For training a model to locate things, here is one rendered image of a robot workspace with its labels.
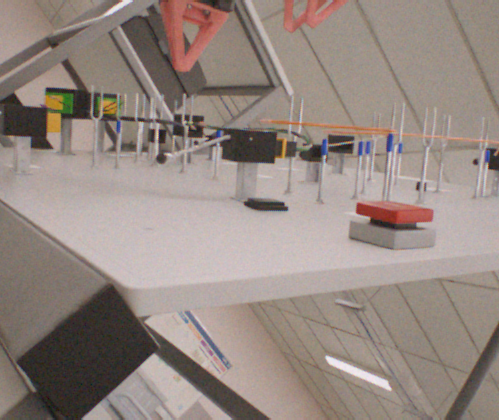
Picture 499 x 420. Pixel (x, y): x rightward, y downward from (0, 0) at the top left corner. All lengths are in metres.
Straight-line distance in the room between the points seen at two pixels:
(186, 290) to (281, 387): 9.82
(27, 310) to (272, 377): 9.68
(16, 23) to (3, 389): 8.13
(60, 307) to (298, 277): 0.16
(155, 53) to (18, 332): 1.47
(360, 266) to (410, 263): 0.06
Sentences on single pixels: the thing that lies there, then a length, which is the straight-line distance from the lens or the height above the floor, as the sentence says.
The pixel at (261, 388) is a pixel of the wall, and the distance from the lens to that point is 9.96.
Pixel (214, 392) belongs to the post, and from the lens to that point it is 1.16.
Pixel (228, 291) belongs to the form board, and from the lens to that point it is 0.37.
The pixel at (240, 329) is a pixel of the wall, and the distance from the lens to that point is 9.48.
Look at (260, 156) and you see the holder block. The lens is 0.72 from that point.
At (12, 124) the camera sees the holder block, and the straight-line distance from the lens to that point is 0.89.
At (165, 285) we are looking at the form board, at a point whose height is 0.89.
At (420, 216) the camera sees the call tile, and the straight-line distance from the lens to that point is 0.53.
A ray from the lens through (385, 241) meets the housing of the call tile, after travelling 0.52.
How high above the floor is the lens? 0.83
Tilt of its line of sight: 21 degrees up
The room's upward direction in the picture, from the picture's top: 49 degrees clockwise
